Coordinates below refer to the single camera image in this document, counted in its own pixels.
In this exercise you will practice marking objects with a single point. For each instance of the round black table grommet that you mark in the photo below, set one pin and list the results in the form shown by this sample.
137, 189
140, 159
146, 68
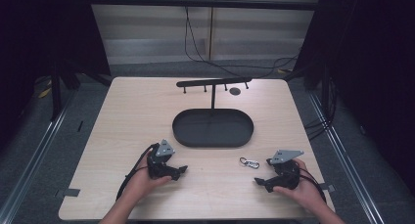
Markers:
235, 91

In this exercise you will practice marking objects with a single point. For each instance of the silver carabiner keyring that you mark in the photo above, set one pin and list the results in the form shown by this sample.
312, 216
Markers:
249, 163

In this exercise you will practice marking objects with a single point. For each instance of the metal floor rail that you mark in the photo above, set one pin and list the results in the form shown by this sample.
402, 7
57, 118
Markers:
342, 158
36, 152

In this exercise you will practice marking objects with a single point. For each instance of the person's right hand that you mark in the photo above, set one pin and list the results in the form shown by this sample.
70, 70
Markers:
301, 193

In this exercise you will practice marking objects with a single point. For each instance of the person's left hand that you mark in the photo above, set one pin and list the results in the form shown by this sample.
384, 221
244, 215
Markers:
142, 183

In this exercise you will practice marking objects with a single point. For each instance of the black key stand with tray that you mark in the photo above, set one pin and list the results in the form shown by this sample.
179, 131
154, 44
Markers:
212, 127

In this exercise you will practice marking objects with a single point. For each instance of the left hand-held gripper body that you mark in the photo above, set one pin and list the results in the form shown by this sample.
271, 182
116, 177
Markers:
160, 162

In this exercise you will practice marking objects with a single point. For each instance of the black stand leg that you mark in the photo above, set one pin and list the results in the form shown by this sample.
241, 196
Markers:
56, 93

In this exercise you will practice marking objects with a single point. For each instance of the grey tape piece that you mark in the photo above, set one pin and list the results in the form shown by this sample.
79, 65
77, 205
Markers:
327, 187
68, 192

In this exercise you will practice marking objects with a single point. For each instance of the black curtain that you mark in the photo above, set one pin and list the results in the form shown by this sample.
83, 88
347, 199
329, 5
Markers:
45, 31
368, 54

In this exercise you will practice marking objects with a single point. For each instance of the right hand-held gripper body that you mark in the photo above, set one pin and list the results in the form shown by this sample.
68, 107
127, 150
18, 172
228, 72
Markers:
285, 173

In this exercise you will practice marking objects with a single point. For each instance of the black horizontal frame bar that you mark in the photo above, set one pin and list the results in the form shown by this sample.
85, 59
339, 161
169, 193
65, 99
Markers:
202, 3

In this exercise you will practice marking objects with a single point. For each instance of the yellow object on floor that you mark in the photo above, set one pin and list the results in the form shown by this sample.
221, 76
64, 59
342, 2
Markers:
45, 89

